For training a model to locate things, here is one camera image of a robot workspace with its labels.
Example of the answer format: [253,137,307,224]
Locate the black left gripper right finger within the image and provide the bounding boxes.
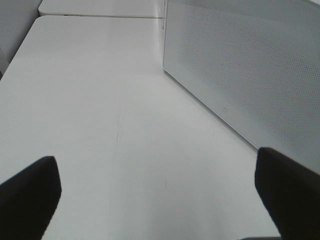
[254,147,320,240]

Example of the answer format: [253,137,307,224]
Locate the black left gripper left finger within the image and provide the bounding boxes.
[0,156,62,240]

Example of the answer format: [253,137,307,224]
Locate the white microwave door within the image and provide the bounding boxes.
[163,0,320,173]

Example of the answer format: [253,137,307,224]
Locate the white microwave oven body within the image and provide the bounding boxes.
[160,0,168,65]

